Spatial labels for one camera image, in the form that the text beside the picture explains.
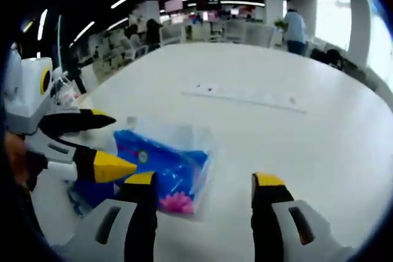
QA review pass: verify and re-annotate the person's left hand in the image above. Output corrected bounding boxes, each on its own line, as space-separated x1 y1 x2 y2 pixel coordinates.
5 134 29 183

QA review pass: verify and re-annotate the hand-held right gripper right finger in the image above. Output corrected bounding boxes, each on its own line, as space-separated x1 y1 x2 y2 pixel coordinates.
250 172 338 262

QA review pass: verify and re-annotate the clear water bottle red label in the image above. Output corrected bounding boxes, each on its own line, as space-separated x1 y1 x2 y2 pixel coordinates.
53 77 78 107

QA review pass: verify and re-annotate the blue tissue packet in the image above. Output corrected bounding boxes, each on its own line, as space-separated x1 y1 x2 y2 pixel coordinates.
112 117 216 223

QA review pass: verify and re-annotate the white table power strip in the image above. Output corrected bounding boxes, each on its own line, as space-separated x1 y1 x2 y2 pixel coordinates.
181 82 308 115

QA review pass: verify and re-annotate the clear blue-printed plastic bag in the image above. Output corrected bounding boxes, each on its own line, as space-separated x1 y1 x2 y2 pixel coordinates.
65 178 124 218

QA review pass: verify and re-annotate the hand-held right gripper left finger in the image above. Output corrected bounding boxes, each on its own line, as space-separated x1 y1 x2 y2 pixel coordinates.
69 171 159 262

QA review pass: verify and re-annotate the white table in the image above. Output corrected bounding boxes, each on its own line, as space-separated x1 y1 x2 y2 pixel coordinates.
36 42 393 262

